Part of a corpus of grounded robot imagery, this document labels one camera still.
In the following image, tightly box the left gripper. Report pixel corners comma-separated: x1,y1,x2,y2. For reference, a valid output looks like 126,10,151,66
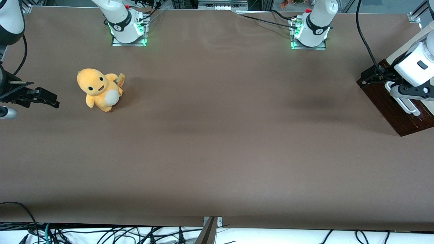
360,41,434,87

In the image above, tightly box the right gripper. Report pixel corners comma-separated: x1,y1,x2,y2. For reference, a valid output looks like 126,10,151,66
0,64,60,109

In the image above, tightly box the white drawer handle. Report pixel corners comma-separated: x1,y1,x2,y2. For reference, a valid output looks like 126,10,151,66
384,81,422,117

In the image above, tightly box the dark wooden drawer cabinet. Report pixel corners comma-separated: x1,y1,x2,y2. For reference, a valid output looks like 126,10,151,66
356,58,434,137

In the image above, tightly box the plain dark wooden drawer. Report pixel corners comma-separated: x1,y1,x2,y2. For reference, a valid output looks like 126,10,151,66
357,68,417,137

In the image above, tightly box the cream white box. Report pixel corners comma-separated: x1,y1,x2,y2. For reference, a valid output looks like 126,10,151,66
386,20,434,65

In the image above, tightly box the yellow plush toy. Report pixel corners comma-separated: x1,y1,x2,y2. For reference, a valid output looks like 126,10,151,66
77,68,126,113

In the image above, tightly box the table cover sheet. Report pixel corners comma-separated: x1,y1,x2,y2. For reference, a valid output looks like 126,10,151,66
0,6,434,232

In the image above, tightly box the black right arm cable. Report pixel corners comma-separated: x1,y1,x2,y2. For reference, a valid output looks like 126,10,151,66
12,33,28,76

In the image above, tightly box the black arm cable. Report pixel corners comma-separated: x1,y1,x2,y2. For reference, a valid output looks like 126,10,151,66
12,33,28,76
355,0,385,74

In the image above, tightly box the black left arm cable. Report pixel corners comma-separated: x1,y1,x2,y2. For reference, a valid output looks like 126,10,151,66
355,0,385,74

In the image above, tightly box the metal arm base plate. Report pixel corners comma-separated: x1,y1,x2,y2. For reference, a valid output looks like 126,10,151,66
111,15,149,47
290,19,327,50

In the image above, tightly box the short black table cable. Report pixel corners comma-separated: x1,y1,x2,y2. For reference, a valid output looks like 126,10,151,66
270,9,296,21

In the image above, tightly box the black looped cable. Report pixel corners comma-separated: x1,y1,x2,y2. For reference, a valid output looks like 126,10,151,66
0,202,39,244

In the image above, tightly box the long black table cable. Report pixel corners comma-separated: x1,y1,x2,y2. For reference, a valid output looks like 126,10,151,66
236,13,299,30

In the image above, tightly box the black cable bundle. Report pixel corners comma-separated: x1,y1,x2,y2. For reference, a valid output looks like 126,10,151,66
134,0,166,21

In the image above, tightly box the aluminium frame rail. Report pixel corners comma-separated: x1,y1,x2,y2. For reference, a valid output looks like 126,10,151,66
198,0,249,11

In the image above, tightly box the small metal bracket plate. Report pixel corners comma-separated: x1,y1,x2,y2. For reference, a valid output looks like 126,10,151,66
203,216,223,227

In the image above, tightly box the dark angled post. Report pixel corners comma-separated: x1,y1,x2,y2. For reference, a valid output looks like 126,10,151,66
194,217,218,244

